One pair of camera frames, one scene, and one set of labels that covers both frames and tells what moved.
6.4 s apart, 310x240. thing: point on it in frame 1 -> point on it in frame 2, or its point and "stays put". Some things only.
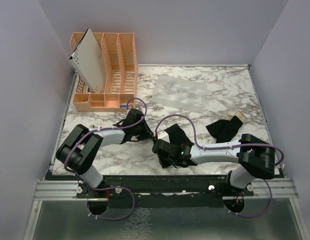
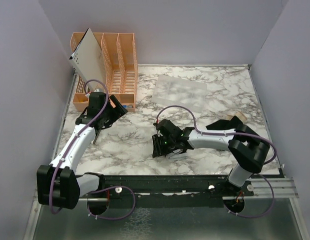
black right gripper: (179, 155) -> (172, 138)
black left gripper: (147, 133) -> (118, 111)
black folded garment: (224, 130) stays put
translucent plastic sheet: (179, 93) stays put
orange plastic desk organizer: (119, 57) stays put
